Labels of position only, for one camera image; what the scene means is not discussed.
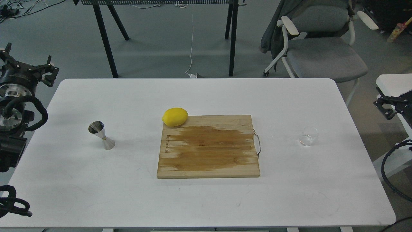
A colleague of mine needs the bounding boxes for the colourful broom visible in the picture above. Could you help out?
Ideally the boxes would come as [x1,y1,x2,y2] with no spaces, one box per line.
[386,17,412,43]

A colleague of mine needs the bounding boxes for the steel double jigger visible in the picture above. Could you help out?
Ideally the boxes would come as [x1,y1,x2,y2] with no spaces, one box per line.
[88,121,115,150]

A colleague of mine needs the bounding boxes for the yellow lemon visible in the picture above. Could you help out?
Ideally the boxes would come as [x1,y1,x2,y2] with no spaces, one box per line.
[162,108,188,127]

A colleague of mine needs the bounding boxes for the grey office chair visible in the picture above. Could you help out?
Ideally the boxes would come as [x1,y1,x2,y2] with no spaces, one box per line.
[259,0,378,105]

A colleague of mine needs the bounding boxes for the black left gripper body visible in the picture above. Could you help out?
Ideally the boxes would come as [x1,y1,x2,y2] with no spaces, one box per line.
[0,63,39,94]

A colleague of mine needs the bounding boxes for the small clear glass cup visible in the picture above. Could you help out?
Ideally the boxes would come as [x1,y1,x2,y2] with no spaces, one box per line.
[299,126,319,147]

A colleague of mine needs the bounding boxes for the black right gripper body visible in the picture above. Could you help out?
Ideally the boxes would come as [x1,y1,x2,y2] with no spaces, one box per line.
[398,93,412,124]

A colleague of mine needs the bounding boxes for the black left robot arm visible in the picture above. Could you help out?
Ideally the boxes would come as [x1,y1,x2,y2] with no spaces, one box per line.
[0,43,59,173]

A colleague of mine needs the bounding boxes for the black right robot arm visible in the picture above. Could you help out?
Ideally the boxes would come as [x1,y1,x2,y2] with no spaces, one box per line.
[374,91,412,202]

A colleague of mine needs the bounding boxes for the black floor cables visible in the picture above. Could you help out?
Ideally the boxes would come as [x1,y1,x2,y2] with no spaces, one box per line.
[0,0,66,23]

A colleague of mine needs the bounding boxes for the white hanging cable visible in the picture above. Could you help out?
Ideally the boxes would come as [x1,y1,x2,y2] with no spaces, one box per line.
[185,4,197,79]

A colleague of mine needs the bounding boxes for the black-legged background table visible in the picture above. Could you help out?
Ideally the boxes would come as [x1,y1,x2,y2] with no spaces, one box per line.
[84,0,242,78]

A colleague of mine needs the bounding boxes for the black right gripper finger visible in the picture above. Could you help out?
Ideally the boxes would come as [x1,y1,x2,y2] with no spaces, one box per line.
[373,95,403,120]

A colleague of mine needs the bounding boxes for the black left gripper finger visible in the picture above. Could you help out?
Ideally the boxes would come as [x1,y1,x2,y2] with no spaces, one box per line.
[0,43,15,66]
[35,55,59,87]

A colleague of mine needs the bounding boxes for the dark grey jacket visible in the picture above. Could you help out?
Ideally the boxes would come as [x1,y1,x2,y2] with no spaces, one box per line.
[259,0,354,63]

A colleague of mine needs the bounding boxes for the wooden cutting board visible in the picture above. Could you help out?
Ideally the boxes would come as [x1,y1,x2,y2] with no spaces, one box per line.
[156,115,260,179]

